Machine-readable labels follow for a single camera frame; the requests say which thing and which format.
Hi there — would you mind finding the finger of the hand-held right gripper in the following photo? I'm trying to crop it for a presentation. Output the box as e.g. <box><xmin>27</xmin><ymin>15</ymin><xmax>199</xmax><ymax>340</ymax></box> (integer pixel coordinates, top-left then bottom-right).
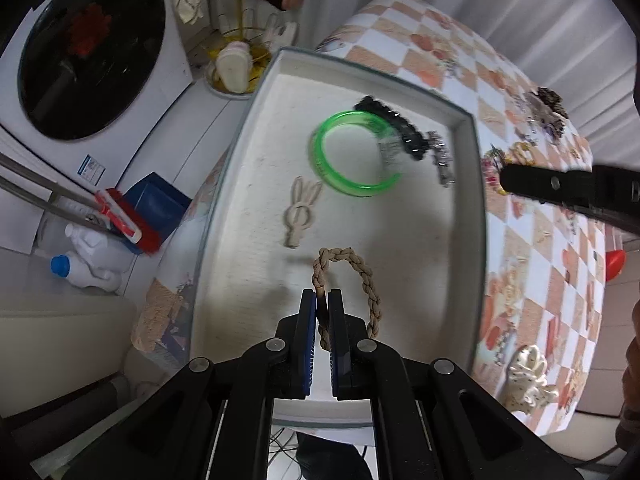
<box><xmin>500</xmin><ymin>162</ymin><xmax>640</xmax><ymax>236</ymax></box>

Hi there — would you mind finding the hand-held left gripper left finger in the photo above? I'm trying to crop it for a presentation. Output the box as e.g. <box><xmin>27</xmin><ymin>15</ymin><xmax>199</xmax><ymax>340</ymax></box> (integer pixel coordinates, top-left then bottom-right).
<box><xmin>65</xmin><ymin>287</ymin><xmax>319</xmax><ymax>480</ymax></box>

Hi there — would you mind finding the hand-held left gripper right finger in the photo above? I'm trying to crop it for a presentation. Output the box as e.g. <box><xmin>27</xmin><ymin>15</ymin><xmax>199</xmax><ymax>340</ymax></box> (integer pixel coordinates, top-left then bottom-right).
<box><xmin>327</xmin><ymin>287</ymin><xmax>583</xmax><ymax>480</ymax></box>

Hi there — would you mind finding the braided beige hair tie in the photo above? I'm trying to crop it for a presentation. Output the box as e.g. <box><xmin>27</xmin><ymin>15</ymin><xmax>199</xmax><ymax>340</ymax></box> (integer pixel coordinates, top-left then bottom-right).
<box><xmin>311</xmin><ymin>246</ymin><xmax>383</xmax><ymax>351</ymax></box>

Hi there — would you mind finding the silver chain keychain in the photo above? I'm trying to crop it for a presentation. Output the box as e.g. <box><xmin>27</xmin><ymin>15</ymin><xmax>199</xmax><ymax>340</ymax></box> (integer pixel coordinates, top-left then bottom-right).
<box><xmin>425</xmin><ymin>130</ymin><xmax>457</xmax><ymax>190</ymax></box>

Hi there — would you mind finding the wooden rabbit hair clip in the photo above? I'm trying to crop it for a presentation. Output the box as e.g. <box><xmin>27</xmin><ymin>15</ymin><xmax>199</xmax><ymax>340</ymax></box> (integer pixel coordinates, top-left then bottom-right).
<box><xmin>282</xmin><ymin>176</ymin><xmax>325</xmax><ymax>250</ymax></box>

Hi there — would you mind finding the white rectangular tray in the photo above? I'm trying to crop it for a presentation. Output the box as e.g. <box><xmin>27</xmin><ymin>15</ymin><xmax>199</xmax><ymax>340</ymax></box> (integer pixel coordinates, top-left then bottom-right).
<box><xmin>187</xmin><ymin>46</ymin><xmax>488</xmax><ymax>428</ymax></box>

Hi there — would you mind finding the black beaded hair clip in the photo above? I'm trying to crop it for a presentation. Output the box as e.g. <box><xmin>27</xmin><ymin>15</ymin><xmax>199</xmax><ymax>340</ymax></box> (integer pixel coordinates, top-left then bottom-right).
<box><xmin>354</xmin><ymin>95</ymin><xmax>431</xmax><ymax>161</ymax></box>

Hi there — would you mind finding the green translucent bangle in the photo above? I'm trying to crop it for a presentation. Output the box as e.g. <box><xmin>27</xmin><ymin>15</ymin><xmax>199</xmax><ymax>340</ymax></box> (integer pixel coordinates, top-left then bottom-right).
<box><xmin>311</xmin><ymin>109</ymin><xmax>406</xmax><ymax>198</ymax></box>

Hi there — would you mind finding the checkered floral tablecloth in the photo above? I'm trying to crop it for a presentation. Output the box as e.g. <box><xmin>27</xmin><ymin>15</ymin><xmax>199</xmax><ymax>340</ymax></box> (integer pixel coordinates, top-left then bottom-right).
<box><xmin>131</xmin><ymin>0</ymin><xmax>608</xmax><ymax>433</ymax></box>

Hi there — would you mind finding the leopard print claw clip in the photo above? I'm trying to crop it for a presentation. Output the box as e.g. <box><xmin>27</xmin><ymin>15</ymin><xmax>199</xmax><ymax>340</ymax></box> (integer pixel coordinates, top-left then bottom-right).
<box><xmin>536</xmin><ymin>87</ymin><xmax>570</xmax><ymax>120</ymax></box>

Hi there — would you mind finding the red plastic bucket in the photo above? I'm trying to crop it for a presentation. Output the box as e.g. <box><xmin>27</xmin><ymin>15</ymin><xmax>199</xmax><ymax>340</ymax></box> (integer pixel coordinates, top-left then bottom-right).
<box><xmin>605</xmin><ymin>249</ymin><xmax>627</xmax><ymax>281</ymax></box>

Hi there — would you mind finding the person's dark trouser leg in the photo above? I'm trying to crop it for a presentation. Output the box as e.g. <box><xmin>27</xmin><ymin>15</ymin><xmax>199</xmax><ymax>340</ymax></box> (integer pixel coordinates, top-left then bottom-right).
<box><xmin>295</xmin><ymin>432</ymin><xmax>372</xmax><ymax>480</ymax></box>

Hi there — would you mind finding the cream polka dot scrunchie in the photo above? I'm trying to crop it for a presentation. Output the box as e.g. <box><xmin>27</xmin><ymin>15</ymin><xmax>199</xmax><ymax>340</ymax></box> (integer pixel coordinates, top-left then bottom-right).
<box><xmin>502</xmin><ymin>344</ymin><xmax>558</xmax><ymax>413</ymax></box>

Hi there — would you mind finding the blue dustpan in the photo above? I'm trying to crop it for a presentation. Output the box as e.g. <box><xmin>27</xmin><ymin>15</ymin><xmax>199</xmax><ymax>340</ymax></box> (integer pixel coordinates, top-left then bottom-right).
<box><xmin>107</xmin><ymin>172</ymin><xmax>193</xmax><ymax>256</ymax></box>

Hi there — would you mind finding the red bristle brush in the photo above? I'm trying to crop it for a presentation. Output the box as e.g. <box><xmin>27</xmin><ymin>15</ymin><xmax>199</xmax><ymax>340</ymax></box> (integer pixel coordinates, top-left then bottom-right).
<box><xmin>95</xmin><ymin>187</ymin><xmax>164</xmax><ymax>256</ymax></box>

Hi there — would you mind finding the white detergent bottle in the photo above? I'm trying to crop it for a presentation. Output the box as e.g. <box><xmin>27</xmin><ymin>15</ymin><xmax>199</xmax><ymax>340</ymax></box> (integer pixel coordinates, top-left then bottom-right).
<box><xmin>50</xmin><ymin>222</ymin><xmax>134</xmax><ymax>295</ymax></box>

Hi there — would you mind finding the white slipper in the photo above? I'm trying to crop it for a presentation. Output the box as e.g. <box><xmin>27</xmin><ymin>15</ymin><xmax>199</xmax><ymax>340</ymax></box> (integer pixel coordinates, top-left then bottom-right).
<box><xmin>215</xmin><ymin>42</ymin><xmax>254</xmax><ymax>94</ymax></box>

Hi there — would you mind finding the white washing machine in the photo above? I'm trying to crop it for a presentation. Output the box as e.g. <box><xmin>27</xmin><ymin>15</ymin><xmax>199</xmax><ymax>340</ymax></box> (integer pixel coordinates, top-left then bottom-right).
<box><xmin>0</xmin><ymin>0</ymin><xmax>194</xmax><ymax>187</ymax></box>

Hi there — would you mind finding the yellow hair tie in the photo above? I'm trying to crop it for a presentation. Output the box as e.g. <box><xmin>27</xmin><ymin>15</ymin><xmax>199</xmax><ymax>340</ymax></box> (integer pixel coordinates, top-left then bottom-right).
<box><xmin>510</xmin><ymin>141</ymin><xmax>537</xmax><ymax>166</ymax></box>

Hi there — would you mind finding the grey mop handle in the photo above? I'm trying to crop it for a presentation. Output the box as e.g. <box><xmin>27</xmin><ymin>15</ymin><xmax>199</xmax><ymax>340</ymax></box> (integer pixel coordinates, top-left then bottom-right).
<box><xmin>0</xmin><ymin>152</ymin><xmax>103</xmax><ymax>222</ymax></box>

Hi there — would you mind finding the gold wire rack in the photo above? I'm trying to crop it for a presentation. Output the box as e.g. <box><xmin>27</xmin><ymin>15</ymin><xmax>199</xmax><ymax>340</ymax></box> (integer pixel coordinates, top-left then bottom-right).
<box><xmin>205</xmin><ymin>0</ymin><xmax>275</xmax><ymax>94</ymax></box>

